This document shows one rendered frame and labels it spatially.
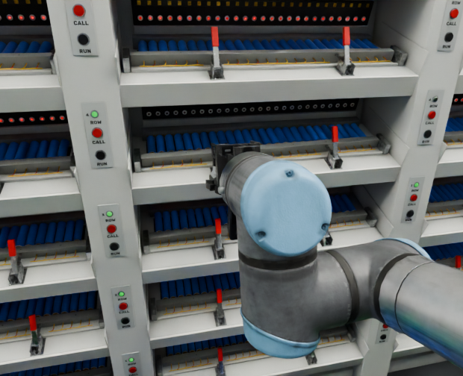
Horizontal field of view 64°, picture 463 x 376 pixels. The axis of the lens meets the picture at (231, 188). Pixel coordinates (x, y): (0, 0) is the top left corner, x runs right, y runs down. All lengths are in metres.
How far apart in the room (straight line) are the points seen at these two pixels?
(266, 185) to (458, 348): 0.21
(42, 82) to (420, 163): 0.81
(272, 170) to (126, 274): 0.56
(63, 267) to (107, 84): 0.42
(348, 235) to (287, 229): 0.63
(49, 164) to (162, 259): 0.31
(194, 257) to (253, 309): 0.47
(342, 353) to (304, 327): 0.82
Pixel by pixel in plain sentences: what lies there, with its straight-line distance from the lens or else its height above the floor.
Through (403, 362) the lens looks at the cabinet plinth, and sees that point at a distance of 1.45.
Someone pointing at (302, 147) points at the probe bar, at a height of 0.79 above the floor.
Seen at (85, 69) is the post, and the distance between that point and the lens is 0.71.
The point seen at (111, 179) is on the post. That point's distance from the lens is 0.76.
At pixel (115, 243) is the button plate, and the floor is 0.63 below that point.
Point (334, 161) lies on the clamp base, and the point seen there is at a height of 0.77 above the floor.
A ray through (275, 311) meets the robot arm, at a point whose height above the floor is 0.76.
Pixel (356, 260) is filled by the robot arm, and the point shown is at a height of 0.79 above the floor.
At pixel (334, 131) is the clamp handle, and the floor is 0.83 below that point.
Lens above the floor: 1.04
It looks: 24 degrees down
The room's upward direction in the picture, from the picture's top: straight up
